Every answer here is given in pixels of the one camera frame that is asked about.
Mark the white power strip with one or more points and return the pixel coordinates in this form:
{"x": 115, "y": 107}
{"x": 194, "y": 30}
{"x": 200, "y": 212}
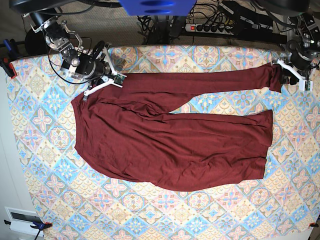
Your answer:
{"x": 208, "y": 28}

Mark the white wall vent panel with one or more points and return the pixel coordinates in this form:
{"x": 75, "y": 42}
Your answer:
{"x": 21, "y": 220}

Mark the left table clamp lower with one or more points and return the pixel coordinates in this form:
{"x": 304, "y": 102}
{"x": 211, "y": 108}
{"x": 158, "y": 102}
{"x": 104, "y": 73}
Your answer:
{"x": 37, "y": 226}

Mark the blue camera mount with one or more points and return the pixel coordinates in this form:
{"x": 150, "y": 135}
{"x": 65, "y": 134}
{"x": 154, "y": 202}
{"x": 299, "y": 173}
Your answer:
{"x": 157, "y": 7}

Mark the black round stool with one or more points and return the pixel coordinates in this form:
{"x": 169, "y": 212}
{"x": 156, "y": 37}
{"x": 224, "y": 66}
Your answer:
{"x": 35, "y": 43}

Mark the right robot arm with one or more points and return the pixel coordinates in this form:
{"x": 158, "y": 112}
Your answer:
{"x": 58, "y": 37}

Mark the patterned tablecloth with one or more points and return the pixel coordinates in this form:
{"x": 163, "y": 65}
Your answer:
{"x": 82, "y": 204}

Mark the left table clamp upper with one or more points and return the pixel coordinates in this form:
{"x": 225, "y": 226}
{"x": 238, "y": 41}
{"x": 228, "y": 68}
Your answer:
{"x": 13, "y": 53}

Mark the right table clamp lower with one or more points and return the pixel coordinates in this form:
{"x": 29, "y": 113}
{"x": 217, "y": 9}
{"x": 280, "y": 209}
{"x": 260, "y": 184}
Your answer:
{"x": 314, "y": 225}

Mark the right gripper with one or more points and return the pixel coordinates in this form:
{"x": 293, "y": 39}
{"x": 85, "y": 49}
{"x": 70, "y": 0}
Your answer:
{"x": 87, "y": 69}

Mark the maroon t-shirt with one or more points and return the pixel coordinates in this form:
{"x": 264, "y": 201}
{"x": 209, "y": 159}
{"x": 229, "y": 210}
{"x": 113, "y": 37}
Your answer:
{"x": 132, "y": 133}

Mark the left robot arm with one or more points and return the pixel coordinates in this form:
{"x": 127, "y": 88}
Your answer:
{"x": 299, "y": 16}

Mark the table clamp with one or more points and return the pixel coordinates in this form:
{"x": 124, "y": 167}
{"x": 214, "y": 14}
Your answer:
{"x": 37, "y": 226}
{"x": 13, "y": 53}
{"x": 314, "y": 225}

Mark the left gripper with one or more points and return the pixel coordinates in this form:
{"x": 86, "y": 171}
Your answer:
{"x": 302, "y": 61}

